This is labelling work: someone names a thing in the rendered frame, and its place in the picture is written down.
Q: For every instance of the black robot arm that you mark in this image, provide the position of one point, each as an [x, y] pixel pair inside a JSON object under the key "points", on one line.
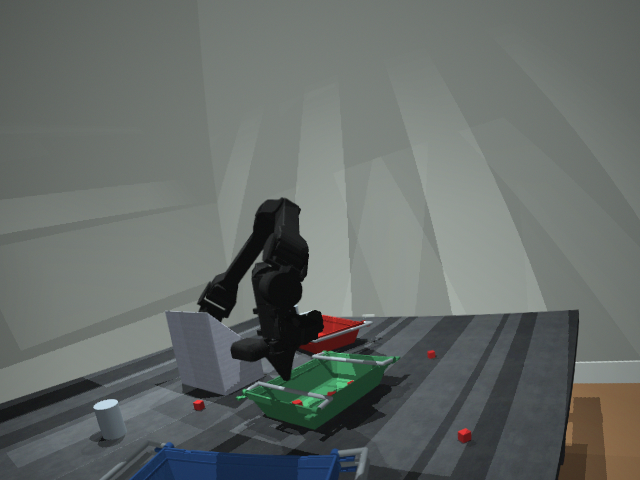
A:
{"points": [[276, 230]]}

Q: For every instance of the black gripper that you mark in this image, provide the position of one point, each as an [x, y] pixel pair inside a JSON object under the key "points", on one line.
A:
{"points": [[279, 352]]}

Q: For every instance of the green plastic tray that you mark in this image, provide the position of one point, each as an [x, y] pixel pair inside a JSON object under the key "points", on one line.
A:
{"points": [[319, 376]]}

